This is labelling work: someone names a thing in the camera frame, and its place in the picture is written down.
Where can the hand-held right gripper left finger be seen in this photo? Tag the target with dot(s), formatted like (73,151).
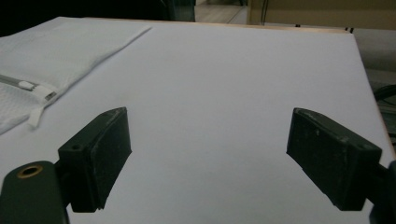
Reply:
(96,161)

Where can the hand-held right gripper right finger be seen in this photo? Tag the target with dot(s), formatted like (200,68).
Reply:
(333,161)

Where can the white mesh laundry bag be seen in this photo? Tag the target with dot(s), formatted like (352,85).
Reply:
(46,68)

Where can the beige cabinet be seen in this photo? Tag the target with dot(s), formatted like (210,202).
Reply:
(320,13)

